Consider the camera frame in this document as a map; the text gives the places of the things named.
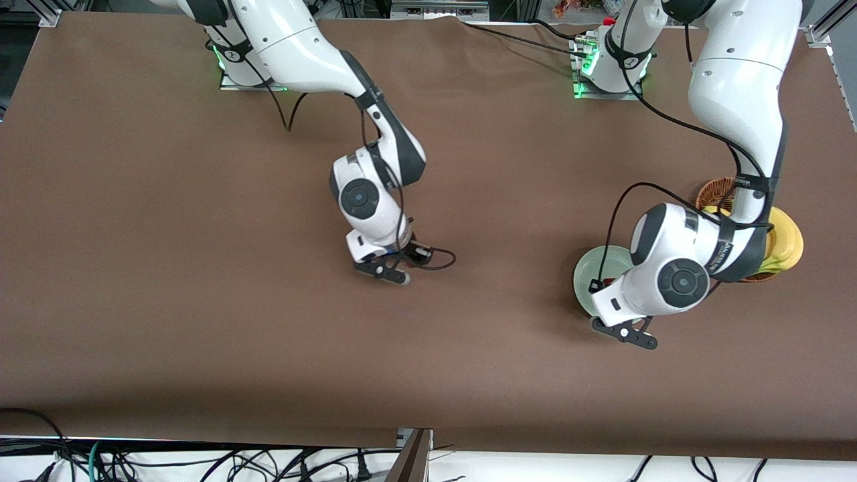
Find pale green plate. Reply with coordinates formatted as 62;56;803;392
573;245;635;319

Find brown wicker basket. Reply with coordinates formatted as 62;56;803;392
695;177;781;283

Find brown table cover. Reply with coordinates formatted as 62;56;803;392
0;10;857;463

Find grey metal box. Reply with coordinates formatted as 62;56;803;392
390;0;491;21

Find colourful background items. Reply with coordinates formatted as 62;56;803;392
552;0;603;17

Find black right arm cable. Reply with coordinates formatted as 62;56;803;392
228;0;457;272

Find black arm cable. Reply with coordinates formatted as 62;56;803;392
589;0;777;295
228;0;457;272

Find silver metal bracket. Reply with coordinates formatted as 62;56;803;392
396;427;435;449

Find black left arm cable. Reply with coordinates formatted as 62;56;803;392
589;0;777;295

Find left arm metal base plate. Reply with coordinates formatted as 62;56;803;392
570;33;645;101

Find brown wooden post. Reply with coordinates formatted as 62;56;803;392
387;428;433;482

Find black cable on table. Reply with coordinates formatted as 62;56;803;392
462;20;590;58

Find teal floor cable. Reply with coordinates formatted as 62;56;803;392
87;440;109;482

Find thick black floor cable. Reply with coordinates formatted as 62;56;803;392
0;407;76;482

